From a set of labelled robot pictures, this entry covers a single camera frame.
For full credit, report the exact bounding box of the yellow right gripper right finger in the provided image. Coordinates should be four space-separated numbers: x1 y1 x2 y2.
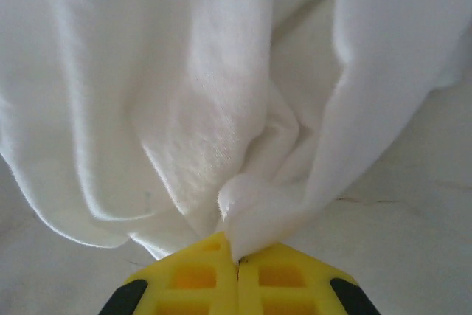
238 242 383 315

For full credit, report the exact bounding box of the white t-shirt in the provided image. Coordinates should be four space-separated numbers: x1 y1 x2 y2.
0 0 472 261

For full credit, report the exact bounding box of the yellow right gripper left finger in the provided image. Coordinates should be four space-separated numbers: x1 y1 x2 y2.
98 231 240 315

